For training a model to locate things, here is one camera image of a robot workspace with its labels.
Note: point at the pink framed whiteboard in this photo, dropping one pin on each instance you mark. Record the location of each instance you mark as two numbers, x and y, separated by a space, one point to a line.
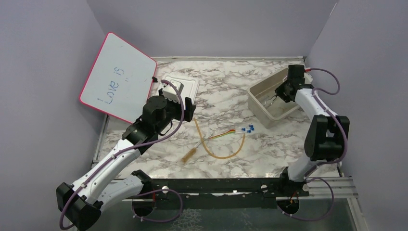
120 80

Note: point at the test tube brush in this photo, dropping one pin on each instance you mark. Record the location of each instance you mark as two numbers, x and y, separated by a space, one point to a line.
193 150

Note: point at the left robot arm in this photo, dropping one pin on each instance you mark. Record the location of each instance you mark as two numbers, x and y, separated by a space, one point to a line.
82 202

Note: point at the beige plastic bin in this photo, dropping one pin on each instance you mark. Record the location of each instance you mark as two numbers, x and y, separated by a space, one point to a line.
263 102

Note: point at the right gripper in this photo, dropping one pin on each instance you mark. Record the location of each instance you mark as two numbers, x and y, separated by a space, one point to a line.
279 91

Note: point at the metal crucible tongs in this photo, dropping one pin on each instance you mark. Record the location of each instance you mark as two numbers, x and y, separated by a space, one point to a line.
269 101

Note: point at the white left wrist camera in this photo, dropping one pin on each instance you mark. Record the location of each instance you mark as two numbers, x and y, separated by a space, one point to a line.
170 94

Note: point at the yellow rubber tubing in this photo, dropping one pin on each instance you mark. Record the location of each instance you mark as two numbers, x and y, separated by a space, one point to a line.
224 147

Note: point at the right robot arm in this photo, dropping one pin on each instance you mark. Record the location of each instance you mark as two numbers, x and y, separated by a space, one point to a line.
327 137

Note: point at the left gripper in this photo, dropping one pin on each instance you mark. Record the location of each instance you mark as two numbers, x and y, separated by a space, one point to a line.
189 108

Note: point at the white plastic bin lid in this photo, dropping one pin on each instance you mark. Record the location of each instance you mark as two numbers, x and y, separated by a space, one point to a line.
190 89

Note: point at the stacked coloured plastic spoons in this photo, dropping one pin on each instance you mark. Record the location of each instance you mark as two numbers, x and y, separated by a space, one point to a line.
222 134

